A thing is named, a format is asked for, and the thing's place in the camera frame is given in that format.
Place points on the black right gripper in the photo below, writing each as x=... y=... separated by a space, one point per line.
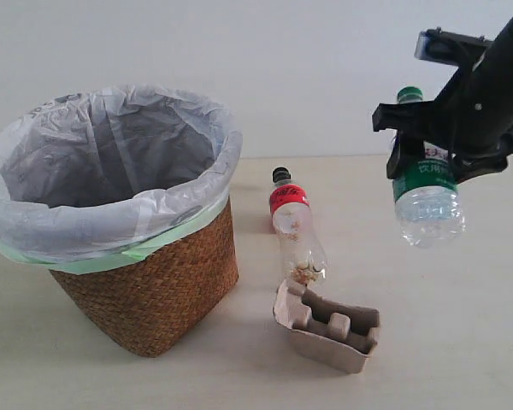
x=472 y=117

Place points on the green label water bottle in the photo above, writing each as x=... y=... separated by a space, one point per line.
x=425 y=197

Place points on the red label plastic bottle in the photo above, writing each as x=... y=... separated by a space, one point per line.
x=302 y=256

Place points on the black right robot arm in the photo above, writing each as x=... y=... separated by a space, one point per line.
x=511 y=42

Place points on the woven wicker waste basket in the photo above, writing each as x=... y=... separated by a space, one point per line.
x=147 y=307

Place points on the white plastic bin liner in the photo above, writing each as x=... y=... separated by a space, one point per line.
x=103 y=179

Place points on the brown pulp cardboard tray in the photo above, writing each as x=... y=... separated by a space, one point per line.
x=333 y=334

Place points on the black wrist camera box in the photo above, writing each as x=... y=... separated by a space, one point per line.
x=449 y=48

